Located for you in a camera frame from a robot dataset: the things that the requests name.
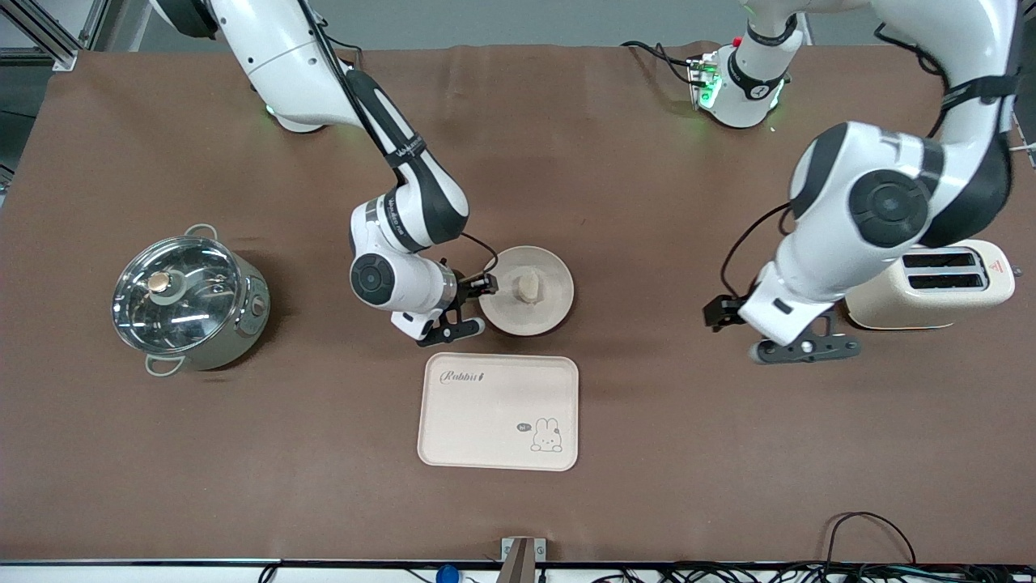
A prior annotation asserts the cream two-slot toaster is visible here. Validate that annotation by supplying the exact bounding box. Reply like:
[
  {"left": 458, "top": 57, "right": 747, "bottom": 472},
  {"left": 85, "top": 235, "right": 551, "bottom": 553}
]
[{"left": 843, "top": 239, "right": 1025, "bottom": 331}]

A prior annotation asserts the round cream plate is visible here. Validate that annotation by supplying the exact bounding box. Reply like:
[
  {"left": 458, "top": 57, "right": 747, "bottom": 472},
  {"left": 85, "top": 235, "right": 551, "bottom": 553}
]
[{"left": 478, "top": 245, "right": 575, "bottom": 338}]

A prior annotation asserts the aluminium frame profile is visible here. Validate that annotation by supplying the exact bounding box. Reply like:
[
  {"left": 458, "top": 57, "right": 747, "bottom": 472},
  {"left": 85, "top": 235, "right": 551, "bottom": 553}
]
[{"left": 0, "top": 0, "right": 151, "bottom": 70}]

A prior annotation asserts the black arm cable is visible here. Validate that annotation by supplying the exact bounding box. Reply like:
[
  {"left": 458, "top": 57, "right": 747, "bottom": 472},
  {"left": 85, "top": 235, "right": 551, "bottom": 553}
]
[
  {"left": 719, "top": 23, "right": 952, "bottom": 302},
  {"left": 298, "top": 0, "right": 500, "bottom": 280}
]

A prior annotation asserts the cream rabbit print tray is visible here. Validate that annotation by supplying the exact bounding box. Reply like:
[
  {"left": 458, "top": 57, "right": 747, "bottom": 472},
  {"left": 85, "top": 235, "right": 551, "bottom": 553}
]
[{"left": 417, "top": 352, "right": 580, "bottom": 472}]

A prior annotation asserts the brown table mat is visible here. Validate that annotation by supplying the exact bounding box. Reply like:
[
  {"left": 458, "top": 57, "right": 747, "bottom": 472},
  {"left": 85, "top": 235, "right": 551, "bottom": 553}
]
[{"left": 0, "top": 40, "right": 1036, "bottom": 565}]

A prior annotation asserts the black looped cable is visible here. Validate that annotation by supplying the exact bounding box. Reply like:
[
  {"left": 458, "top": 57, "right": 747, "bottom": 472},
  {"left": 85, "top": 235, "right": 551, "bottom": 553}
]
[{"left": 824, "top": 511, "right": 919, "bottom": 568}]

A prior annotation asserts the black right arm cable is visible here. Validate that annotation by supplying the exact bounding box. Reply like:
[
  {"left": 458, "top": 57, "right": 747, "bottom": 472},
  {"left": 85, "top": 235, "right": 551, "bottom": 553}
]
[{"left": 298, "top": 0, "right": 500, "bottom": 280}]

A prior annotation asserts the black tangled cable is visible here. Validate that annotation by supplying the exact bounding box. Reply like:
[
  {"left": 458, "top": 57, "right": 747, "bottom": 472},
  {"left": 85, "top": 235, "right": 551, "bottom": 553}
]
[{"left": 591, "top": 561, "right": 1036, "bottom": 583}]

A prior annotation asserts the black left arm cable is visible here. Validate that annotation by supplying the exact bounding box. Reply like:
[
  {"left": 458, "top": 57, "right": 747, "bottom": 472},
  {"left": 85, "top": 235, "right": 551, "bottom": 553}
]
[{"left": 719, "top": 23, "right": 952, "bottom": 302}]

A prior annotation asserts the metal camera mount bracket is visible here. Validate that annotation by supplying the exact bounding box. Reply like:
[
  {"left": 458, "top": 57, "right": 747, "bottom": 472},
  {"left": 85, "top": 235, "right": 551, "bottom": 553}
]
[{"left": 500, "top": 537, "right": 547, "bottom": 583}]

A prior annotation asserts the glass pot lid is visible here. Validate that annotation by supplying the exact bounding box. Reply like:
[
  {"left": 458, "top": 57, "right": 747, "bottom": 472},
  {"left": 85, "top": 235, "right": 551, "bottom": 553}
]
[{"left": 112, "top": 236, "right": 244, "bottom": 355}]

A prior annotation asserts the stainless steel pot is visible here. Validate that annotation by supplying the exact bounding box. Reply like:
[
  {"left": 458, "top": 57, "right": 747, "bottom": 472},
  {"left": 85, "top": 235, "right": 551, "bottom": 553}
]
[{"left": 112, "top": 223, "right": 271, "bottom": 378}]

